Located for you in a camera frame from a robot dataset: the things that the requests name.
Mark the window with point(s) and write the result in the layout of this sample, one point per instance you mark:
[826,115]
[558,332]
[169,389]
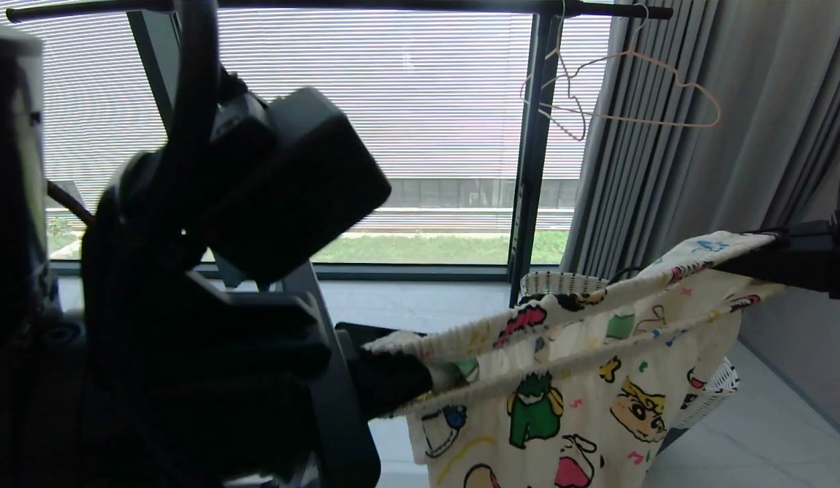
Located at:
[427,102]

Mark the cream printed garment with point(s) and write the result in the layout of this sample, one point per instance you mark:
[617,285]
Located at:
[582,407]

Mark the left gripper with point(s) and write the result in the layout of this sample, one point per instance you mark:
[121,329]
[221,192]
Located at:
[244,339]

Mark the pink clothes hanger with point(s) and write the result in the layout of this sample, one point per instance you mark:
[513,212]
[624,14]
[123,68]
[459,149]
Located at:
[664,121]
[570,95]

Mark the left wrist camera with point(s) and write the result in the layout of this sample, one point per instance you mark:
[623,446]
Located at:
[291,183]

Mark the grey curtain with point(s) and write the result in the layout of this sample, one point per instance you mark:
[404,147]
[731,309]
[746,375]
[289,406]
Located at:
[765,102]

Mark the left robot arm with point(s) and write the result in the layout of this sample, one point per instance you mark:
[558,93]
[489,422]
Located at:
[135,224]

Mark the white laundry basket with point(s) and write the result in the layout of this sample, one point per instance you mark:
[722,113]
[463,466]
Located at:
[562,283]

